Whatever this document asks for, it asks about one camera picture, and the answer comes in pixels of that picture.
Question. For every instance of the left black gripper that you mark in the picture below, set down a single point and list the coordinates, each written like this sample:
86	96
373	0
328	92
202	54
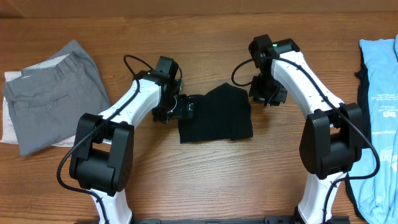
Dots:
183	108

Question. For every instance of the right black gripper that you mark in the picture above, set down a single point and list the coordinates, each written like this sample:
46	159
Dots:
255	93

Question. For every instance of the black polo shirt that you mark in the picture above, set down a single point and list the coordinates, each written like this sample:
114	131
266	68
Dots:
222	113

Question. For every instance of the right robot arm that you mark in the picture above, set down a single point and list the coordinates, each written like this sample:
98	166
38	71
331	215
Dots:
330	142

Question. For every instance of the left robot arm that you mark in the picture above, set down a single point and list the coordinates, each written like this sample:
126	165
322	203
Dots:
102	155

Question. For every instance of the black garment with blue trim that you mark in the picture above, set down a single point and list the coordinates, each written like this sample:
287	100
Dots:
362	100

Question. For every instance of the grey folded trousers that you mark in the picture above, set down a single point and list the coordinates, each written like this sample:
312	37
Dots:
47	100

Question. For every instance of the light blue garment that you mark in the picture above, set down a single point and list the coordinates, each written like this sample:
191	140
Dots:
377	196

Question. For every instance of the white folded garment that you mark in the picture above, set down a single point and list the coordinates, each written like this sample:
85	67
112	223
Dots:
8	132

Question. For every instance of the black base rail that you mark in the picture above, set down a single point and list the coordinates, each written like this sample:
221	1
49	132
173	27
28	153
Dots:
265	220

